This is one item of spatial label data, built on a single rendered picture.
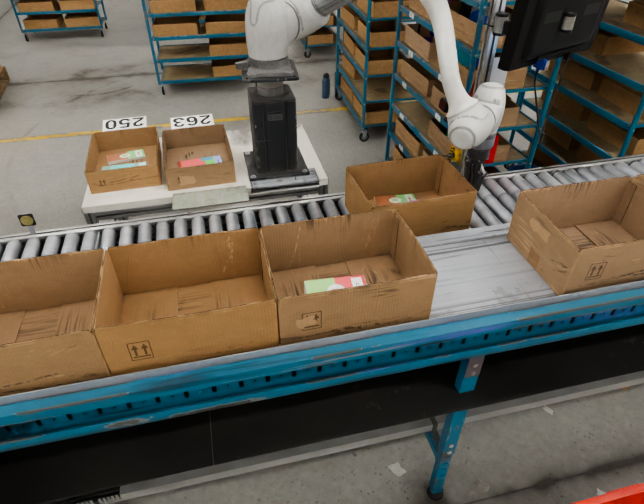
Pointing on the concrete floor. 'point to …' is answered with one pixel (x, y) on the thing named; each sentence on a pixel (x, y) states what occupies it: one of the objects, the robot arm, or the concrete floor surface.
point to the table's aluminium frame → (211, 205)
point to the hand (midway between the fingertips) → (468, 196)
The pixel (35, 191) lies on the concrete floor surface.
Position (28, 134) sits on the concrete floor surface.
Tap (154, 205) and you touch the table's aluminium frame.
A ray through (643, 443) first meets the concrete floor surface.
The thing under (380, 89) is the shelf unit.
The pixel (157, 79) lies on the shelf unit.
